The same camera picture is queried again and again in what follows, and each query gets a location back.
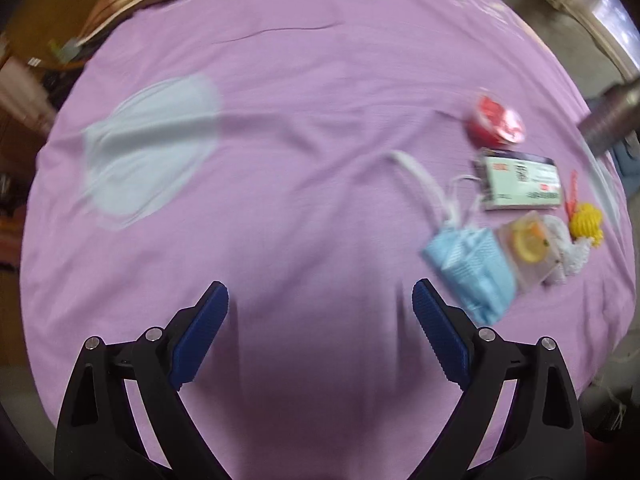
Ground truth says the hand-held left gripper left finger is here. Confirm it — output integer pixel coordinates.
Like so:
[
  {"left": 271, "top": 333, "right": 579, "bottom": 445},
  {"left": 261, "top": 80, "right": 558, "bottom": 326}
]
[{"left": 54, "top": 280, "right": 231, "bottom": 480}]

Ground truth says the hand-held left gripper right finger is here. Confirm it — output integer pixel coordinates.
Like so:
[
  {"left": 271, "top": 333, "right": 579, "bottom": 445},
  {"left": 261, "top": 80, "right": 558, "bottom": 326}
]
[{"left": 407, "top": 279, "right": 587, "bottom": 480}]

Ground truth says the blue face mask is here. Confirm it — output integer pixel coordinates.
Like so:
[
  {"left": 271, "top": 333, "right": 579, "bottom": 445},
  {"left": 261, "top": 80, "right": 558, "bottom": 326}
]
[{"left": 390, "top": 150, "right": 518, "bottom": 326}]

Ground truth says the clear plastic candy wrapper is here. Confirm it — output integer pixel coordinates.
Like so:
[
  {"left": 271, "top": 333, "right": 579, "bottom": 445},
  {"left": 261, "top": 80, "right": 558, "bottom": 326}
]
[{"left": 497, "top": 210, "right": 563, "bottom": 293}]

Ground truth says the white wrapper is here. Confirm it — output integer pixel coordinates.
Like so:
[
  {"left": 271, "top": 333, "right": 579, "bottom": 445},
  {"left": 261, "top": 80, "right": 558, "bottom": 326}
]
[{"left": 544, "top": 215, "right": 592, "bottom": 286}]

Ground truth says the white green cardboard box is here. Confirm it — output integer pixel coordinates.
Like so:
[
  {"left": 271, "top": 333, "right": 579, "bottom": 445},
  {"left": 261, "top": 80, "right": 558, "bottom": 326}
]
[{"left": 472, "top": 149, "right": 562, "bottom": 212}]

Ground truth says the yellow knitted ball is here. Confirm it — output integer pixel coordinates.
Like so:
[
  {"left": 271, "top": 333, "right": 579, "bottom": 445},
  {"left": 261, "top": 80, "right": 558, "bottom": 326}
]
[{"left": 569, "top": 200, "right": 604, "bottom": 249}]

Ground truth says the red jelly cup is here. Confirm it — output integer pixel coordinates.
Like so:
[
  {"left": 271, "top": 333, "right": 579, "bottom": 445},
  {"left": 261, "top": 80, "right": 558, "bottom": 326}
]
[{"left": 467, "top": 92, "right": 526, "bottom": 148}]

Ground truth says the light blue chair cushion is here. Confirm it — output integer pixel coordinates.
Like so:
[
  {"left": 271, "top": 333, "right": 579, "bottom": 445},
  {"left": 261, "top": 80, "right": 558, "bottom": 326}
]
[{"left": 612, "top": 140, "right": 640, "bottom": 186}]

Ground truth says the metal bottle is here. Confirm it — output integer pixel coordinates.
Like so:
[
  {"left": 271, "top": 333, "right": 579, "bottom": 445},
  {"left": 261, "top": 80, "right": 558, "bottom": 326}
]
[{"left": 577, "top": 77, "right": 640, "bottom": 161}]

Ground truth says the window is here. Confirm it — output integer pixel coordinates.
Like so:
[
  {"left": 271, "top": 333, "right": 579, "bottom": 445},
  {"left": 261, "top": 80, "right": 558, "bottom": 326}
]
[{"left": 575, "top": 0, "right": 640, "bottom": 71}]

